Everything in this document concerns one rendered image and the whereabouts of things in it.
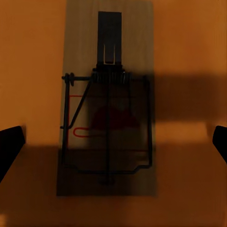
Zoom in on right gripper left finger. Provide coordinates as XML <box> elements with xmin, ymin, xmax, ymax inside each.
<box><xmin>0</xmin><ymin>126</ymin><xmax>25</xmax><ymax>183</ymax></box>

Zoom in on mousetrap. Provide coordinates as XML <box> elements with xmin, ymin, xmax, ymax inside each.
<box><xmin>56</xmin><ymin>0</ymin><xmax>157</xmax><ymax>197</ymax></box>

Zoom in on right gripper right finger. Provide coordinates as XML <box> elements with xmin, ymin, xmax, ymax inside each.
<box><xmin>212</xmin><ymin>126</ymin><xmax>227</xmax><ymax>163</ymax></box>

